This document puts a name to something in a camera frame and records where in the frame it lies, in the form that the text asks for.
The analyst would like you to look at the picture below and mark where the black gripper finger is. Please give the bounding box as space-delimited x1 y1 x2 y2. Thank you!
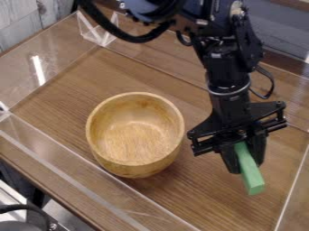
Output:
246 130 266 166
219 145 241 174

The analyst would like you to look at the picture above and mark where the clear acrylic tray enclosure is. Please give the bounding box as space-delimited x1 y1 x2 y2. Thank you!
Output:
0 18 309 231

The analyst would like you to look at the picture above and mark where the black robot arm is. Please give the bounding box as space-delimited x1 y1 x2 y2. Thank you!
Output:
78 0 286 174

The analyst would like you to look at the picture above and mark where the black cable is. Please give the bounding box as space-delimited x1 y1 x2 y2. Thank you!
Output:
0 204 53 231

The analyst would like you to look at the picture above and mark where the brown wooden bowl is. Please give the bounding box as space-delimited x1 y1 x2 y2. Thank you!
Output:
86 92 185 179

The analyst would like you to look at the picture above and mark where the green rectangular block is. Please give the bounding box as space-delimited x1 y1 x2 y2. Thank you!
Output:
234 142 266 196

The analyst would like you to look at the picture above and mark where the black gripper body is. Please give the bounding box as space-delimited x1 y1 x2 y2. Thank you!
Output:
187 80 288 156

